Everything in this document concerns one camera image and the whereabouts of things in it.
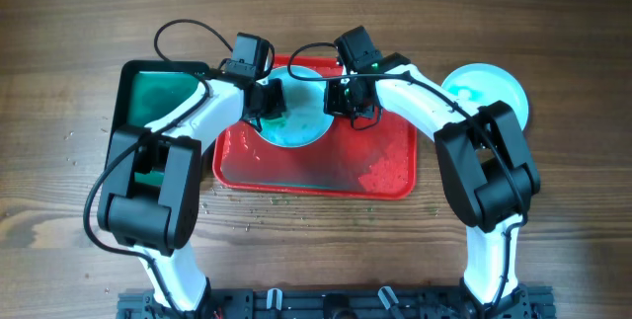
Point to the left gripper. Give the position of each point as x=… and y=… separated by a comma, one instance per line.
x=279, y=105

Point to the green cleaning sponge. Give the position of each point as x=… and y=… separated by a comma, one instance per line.
x=274, y=125

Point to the red plastic tray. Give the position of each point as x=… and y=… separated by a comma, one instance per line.
x=377, y=163

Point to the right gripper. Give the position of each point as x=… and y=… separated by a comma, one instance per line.
x=334, y=108

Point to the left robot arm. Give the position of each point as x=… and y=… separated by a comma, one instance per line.
x=145, y=203

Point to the light blue plate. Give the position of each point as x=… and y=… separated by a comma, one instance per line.
x=479, y=82
x=306, y=120

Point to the white plate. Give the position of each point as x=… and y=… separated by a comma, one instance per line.
x=519, y=103

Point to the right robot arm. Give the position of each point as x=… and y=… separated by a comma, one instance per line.
x=487, y=171

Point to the black tray with green water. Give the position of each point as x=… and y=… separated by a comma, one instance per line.
x=147, y=91

